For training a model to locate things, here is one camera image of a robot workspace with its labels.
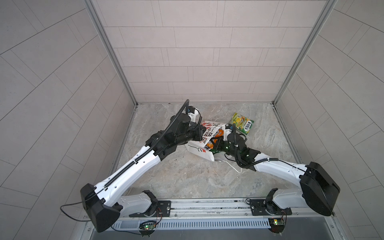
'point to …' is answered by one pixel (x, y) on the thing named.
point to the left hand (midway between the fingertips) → (210, 128)
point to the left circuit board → (147, 225)
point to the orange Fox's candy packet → (219, 134)
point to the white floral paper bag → (212, 129)
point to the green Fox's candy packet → (242, 123)
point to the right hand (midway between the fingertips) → (208, 140)
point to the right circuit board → (277, 225)
